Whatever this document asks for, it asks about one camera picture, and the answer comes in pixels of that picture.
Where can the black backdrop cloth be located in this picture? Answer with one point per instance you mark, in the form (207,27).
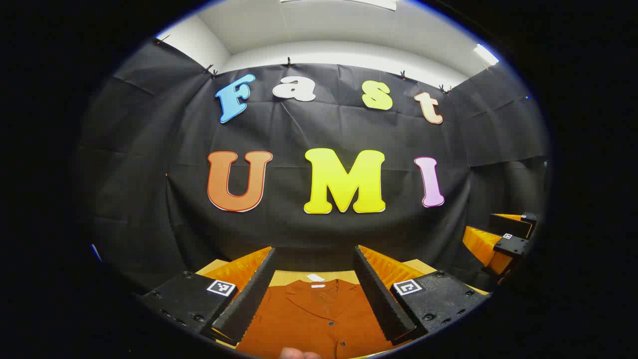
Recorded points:
(309,129)

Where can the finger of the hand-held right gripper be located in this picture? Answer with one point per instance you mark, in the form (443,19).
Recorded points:
(511,225)
(511,245)

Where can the orange button-up shirt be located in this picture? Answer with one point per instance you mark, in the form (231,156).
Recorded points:
(309,319)

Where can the white tape strip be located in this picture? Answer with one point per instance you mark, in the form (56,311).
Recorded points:
(315,277)

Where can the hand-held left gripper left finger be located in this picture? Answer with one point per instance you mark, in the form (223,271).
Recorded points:
(249,299)

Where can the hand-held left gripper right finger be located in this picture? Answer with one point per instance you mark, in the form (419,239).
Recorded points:
(381,299)

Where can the ceiling light panel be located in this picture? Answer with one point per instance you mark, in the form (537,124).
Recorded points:
(486,54)

